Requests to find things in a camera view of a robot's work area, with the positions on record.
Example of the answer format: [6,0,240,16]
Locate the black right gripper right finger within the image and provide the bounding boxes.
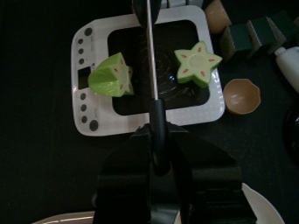
[165,122,259,224]

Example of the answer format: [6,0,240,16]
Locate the white plastic bottle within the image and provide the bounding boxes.
[273,46,299,94]

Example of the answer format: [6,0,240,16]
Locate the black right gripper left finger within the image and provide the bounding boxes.
[92,123,155,224]

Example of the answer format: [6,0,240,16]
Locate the pale round plate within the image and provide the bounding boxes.
[31,183,285,224]

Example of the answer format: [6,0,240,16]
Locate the toy cleaver with black handle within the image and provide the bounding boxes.
[144,0,171,178]

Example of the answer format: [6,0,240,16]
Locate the white kitchen scale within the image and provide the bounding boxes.
[69,4,227,137]

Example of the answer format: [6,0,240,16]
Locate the dark green toy block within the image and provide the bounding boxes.
[219,24,255,61]
[245,15,287,55]

